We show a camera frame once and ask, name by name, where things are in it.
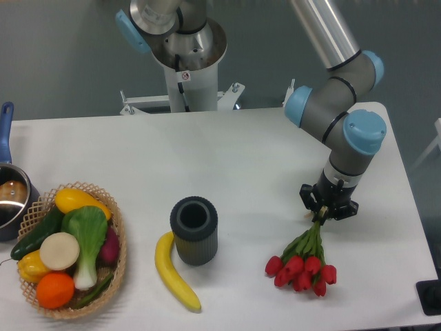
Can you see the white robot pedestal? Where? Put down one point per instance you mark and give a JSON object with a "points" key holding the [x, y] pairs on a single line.
{"points": [[192, 90]]}

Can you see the woven wicker basket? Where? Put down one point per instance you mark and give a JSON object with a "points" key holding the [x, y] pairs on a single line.
{"points": [[110, 265]]}

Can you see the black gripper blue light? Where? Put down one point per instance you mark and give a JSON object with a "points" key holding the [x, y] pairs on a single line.
{"points": [[333, 195]]}

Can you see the orange fruit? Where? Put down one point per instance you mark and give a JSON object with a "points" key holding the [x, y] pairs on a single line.
{"points": [[55, 290]]}

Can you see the yellow bell pepper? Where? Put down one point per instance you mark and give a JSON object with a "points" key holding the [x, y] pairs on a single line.
{"points": [[31, 268]]}

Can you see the blue handled saucepan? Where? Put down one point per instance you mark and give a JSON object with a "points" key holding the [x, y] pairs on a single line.
{"points": [[17, 190]]}

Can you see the dark green cucumber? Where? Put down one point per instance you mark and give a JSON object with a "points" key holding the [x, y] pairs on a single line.
{"points": [[50, 224]]}

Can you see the yellow banana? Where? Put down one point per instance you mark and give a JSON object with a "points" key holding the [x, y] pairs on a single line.
{"points": [[170, 277]]}

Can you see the purple red onion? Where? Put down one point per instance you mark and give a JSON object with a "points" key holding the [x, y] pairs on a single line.
{"points": [[109, 251]]}

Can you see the black device at edge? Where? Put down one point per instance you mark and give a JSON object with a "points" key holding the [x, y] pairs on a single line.
{"points": [[429, 296]]}

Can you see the green bean pod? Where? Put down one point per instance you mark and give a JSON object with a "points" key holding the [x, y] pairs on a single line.
{"points": [[95, 293]]}

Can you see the white object at right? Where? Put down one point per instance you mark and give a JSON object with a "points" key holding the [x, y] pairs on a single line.
{"points": [[434, 145]]}

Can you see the red tulip bouquet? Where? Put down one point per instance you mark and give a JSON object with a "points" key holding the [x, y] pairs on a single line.
{"points": [[302, 263]]}

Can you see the yellow squash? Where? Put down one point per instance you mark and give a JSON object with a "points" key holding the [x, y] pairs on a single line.
{"points": [[69, 199]]}

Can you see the dark grey ribbed vase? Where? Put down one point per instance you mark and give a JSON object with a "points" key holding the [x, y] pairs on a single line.
{"points": [[194, 223]]}

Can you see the green bok choy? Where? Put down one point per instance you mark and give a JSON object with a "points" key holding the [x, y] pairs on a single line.
{"points": [[88, 225]]}

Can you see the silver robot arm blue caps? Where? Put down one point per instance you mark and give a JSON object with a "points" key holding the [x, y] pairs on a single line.
{"points": [[189, 45]]}

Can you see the beige round disc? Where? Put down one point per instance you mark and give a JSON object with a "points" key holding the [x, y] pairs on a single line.
{"points": [[59, 251]]}

